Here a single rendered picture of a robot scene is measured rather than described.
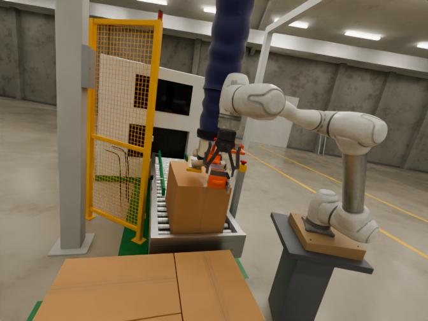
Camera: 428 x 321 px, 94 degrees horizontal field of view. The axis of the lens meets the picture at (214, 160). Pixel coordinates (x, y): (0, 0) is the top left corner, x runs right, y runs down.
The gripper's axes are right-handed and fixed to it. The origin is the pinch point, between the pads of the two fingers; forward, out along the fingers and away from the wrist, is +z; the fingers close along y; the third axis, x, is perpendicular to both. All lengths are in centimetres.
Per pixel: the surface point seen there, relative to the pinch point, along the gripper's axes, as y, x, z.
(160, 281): 19, -8, 66
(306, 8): -116, -249, -191
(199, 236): 0, -42, 60
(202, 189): 3, -50, 28
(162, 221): 30, -67, 67
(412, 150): -1223, -987, 2
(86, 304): 49, 7, 66
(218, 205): -11, -54, 40
